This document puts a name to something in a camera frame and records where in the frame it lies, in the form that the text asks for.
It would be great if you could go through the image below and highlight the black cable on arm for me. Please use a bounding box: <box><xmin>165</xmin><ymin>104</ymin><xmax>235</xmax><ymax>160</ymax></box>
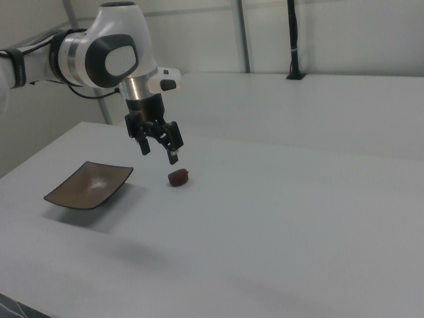
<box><xmin>66</xmin><ymin>83</ymin><xmax>121</xmax><ymax>100</ymax></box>

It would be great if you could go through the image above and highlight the black pole with base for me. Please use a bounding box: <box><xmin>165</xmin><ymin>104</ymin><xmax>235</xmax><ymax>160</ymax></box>
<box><xmin>286</xmin><ymin>0</ymin><xmax>307</xmax><ymax>81</ymax></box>

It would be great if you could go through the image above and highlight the square brown ceramic plate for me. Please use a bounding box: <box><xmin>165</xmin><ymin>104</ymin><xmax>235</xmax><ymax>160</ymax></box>
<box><xmin>42</xmin><ymin>160</ymin><xmax>134</xmax><ymax>211</ymax></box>

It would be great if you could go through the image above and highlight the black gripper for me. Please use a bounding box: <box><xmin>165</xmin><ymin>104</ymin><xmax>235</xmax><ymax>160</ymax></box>
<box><xmin>124</xmin><ymin>93</ymin><xmax>185</xmax><ymax>166</ymax></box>

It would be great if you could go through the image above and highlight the small round brown food item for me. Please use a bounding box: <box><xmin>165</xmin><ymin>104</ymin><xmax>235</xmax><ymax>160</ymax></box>
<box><xmin>167</xmin><ymin>168</ymin><xmax>191</xmax><ymax>187</ymax></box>

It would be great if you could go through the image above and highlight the dark fabric object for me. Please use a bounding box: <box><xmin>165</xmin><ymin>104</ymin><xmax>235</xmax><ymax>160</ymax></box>
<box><xmin>0</xmin><ymin>293</ymin><xmax>50</xmax><ymax>318</ymax></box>

